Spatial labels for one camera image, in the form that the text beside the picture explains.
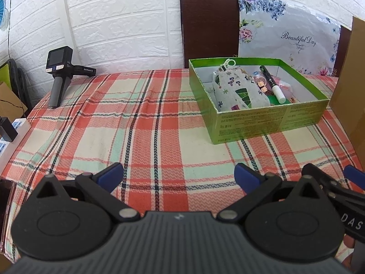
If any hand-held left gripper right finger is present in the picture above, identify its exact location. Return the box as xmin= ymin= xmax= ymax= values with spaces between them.
xmin=216 ymin=163 xmax=324 ymax=223

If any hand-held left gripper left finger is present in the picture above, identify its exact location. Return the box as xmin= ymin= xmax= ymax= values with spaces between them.
xmin=36 ymin=162 xmax=140 ymax=222

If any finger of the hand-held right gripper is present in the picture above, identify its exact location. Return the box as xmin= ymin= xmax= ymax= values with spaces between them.
xmin=302 ymin=163 xmax=365 ymax=203
xmin=343 ymin=166 xmax=365 ymax=191

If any green cardboard box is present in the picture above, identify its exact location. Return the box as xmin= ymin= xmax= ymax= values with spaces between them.
xmin=188 ymin=58 xmax=330 ymax=145

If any small green box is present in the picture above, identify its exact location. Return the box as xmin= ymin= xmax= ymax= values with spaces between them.
xmin=269 ymin=95 xmax=291 ymax=106

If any printed drawstring pouch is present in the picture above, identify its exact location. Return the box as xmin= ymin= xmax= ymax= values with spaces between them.
xmin=212 ymin=58 xmax=270 ymax=111

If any black marker with white cap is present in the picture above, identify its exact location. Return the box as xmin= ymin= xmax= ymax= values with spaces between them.
xmin=259 ymin=66 xmax=286 ymax=104

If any small doll figurine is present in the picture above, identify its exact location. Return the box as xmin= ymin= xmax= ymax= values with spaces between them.
xmin=252 ymin=76 xmax=270 ymax=93

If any person's right hand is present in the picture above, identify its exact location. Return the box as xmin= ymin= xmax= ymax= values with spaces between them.
xmin=342 ymin=233 xmax=357 ymax=268

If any plaid tablecloth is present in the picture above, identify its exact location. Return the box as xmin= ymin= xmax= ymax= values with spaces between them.
xmin=0 ymin=68 xmax=365 ymax=263

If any brown cardboard sheet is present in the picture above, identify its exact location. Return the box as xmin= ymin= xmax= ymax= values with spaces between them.
xmin=329 ymin=16 xmax=365 ymax=174

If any pink packet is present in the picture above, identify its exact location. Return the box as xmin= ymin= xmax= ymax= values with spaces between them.
xmin=278 ymin=81 xmax=297 ymax=99

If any white power strip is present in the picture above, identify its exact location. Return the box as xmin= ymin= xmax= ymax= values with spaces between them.
xmin=0 ymin=117 xmax=31 ymax=172

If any black power adapter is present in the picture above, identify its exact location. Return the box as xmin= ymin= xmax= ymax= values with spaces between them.
xmin=0 ymin=117 xmax=18 ymax=142

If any floral Beautiful Day bag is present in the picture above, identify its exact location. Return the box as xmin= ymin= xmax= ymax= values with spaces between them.
xmin=237 ymin=0 xmax=342 ymax=76

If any brown cardboard box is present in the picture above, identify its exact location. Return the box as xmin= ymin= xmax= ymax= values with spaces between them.
xmin=0 ymin=81 xmax=28 ymax=120

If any green panel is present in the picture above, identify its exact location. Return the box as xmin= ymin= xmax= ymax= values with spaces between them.
xmin=0 ymin=63 xmax=13 ymax=92

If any dark brown chair back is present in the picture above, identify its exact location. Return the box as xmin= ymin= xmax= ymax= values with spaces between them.
xmin=180 ymin=0 xmax=352 ymax=77

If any blue fan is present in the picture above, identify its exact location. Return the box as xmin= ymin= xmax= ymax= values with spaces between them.
xmin=0 ymin=0 xmax=9 ymax=32

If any black camera on grey handle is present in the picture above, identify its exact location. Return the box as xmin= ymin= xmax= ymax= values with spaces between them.
xmin=46 ymin=46 xmax=97 ymax=108

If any black round frame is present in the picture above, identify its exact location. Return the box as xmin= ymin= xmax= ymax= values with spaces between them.
xmin=7 ymin=58 xmax=33 ymax=117

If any thin black cable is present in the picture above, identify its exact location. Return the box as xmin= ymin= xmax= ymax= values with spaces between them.
xmin=7 ymin=0 xmax=14 ymax=60

